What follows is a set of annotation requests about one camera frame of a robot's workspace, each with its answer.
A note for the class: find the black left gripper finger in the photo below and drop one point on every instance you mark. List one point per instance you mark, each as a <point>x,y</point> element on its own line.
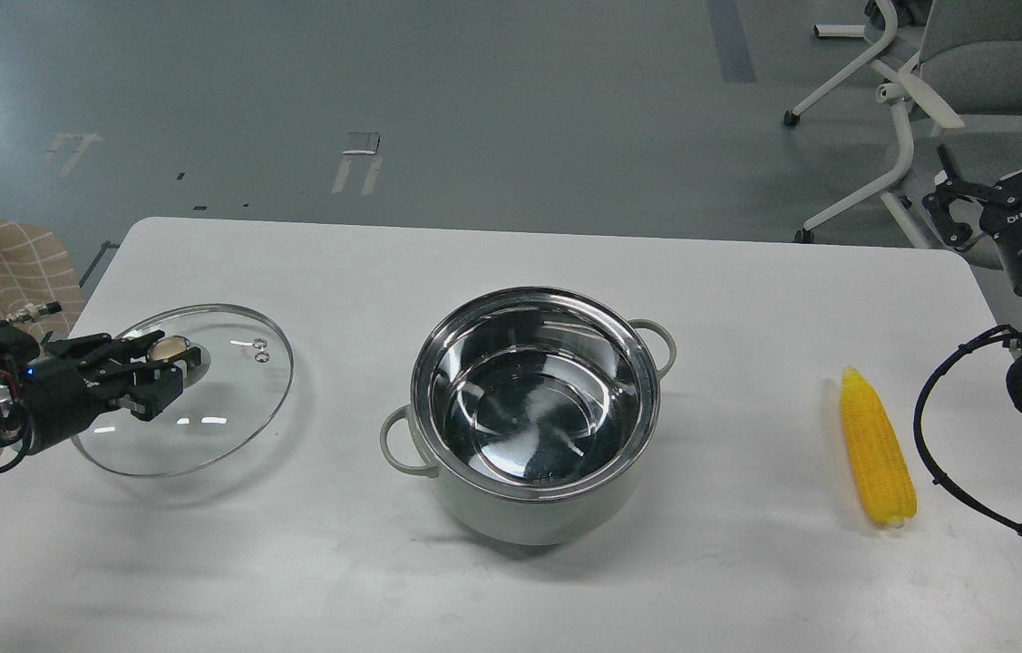
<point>90,353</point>
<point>140,386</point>

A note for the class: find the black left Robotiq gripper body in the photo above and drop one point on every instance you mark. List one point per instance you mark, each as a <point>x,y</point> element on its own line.
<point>58,401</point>

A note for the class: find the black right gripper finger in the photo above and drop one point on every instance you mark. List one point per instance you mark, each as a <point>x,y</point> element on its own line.
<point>955,205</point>

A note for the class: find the glass pot lid gold knob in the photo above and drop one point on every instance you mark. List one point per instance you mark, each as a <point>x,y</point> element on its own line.
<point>247,371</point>

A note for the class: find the yellow corn cob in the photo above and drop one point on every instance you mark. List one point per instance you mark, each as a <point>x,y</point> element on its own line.
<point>882,480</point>

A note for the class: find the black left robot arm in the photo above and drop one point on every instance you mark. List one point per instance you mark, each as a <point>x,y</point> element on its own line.
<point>18,350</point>

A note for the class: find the grey-green steel cooking pot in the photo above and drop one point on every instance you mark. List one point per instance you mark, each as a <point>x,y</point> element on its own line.
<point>530,410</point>

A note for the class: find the grey white office chair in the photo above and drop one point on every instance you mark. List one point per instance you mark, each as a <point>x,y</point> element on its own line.
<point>957,59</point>

